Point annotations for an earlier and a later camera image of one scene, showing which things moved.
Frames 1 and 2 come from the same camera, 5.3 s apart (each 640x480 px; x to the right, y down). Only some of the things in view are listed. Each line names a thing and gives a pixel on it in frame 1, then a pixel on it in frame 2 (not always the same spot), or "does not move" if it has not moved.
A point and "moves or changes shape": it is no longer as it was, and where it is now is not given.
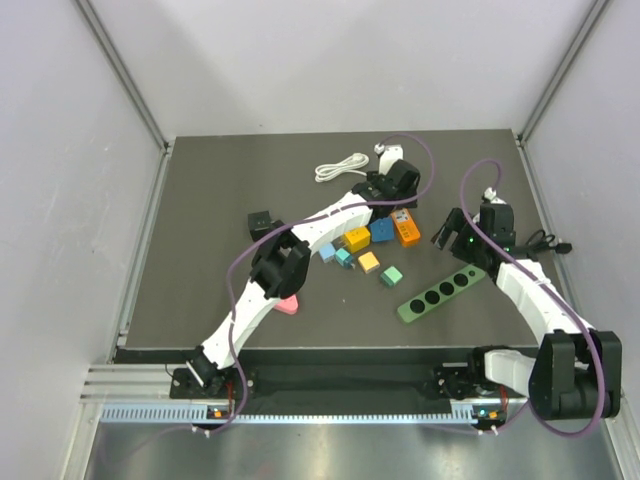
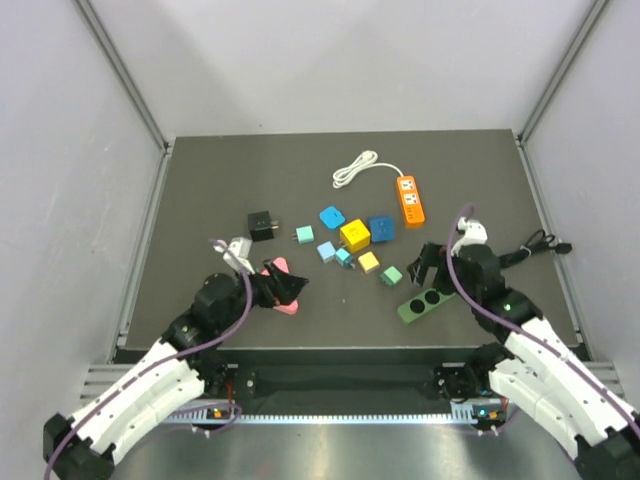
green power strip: x=440 y=291 does not move
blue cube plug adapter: x=382 y=229 does not move
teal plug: x=343 y=257 does not move
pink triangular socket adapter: x=288 y=305 does not move
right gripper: x=454 y=223 -> x=434 y=255
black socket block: x=260 y=223 does not move
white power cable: x=325 y=172 moves or changes shape
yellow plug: x=368 y=262 does not move
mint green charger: x=391 y=276 does not move
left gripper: x=372 y=177 -> x=279 y=287
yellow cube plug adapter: x=358 y=237 does not move
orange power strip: x=406 y=225 moves or changes shape
